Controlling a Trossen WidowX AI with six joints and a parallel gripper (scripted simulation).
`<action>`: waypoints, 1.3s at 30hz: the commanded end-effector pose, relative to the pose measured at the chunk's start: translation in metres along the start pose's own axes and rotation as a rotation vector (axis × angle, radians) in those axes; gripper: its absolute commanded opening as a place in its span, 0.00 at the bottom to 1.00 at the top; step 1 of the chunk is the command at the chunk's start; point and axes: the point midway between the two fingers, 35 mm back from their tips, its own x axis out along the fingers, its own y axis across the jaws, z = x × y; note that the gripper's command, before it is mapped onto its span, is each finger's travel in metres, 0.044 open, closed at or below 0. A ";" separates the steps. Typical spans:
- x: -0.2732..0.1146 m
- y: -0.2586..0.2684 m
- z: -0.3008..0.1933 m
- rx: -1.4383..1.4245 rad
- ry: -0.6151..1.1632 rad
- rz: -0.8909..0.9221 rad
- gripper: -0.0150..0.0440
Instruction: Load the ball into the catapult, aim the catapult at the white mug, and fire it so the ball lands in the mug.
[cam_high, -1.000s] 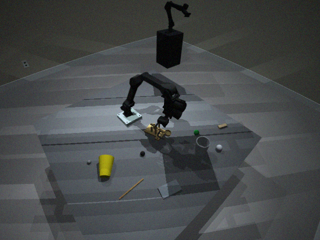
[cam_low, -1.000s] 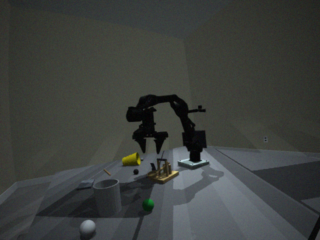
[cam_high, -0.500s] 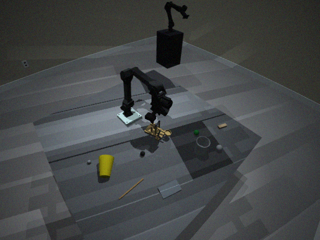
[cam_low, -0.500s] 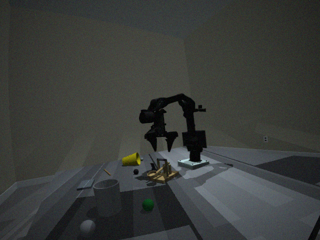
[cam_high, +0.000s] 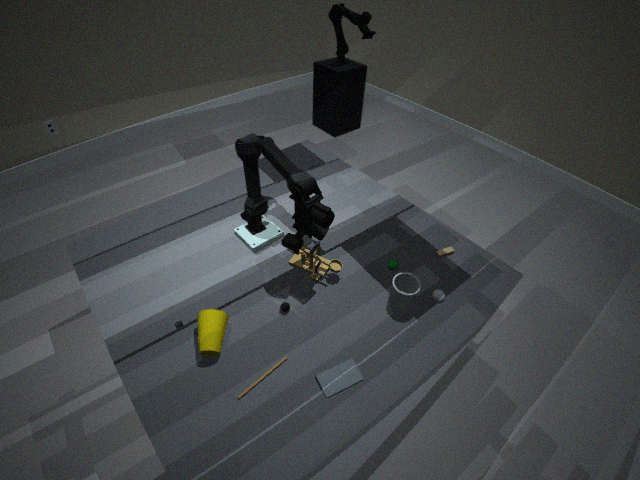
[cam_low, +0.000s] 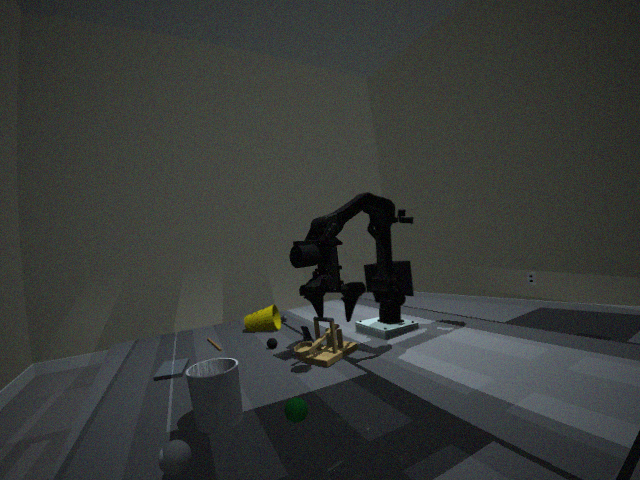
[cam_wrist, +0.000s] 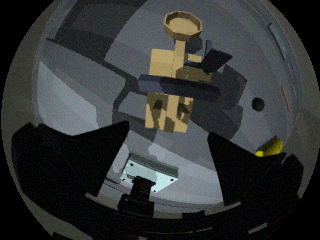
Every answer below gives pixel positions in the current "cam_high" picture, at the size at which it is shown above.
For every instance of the tan flat wooden plank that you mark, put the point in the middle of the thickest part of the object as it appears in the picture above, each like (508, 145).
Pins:
(444, 252)

